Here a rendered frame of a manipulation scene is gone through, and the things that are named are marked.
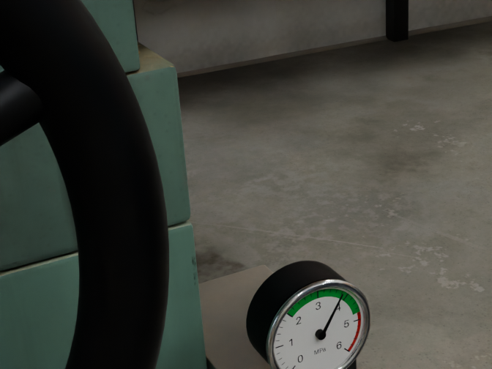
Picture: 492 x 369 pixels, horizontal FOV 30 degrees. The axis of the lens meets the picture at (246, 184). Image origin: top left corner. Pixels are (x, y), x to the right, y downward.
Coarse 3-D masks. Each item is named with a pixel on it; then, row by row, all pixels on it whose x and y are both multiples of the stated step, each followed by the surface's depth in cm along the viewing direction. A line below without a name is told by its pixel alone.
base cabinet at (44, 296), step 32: (64, 256) 47; (192, 256) 51; (0, 288) 46; (32, 288) 47; (64, 288) 48; (192, 288) 51; (0, 320) 47; (32, 320) 48; (64, 320) 48; (192, 320) 52; (0, 352) 48; (32, 352) 48; (64, 352) 49; (160, 352) 52; (192, 352) 53
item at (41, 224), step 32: (160, 64) 46; (160, 96) 46; (32, 128) 44; (160, 128) 47; (0, 160) 44; (32, 160) 45; (160, 160) 48; (0, 192) 44; (32, 192) 45; (64, 192) 46; (0, 224) 45; (32, 224) 46; (64, 224) 47; (0, 256) 46; (32, 256) 46
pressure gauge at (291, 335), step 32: (288, 288) 47; (320, 288) 47; (352, 288) 48; (256, 320) 48; (288, 320) 47; (320, 320) 48; (352, 320) 49; (288, 352) 48; (320, 352) 49; (352, 352) 50
